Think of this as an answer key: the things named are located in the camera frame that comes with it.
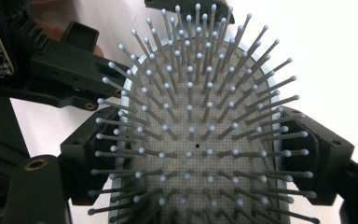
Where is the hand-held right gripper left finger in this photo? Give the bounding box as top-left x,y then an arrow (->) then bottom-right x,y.
59,106 -> 132,207

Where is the light blue hairbrush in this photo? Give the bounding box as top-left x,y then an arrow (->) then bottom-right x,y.
87,3 -> 321,224

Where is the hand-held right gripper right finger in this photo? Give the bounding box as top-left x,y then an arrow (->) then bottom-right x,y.
279,105 -> 355,207

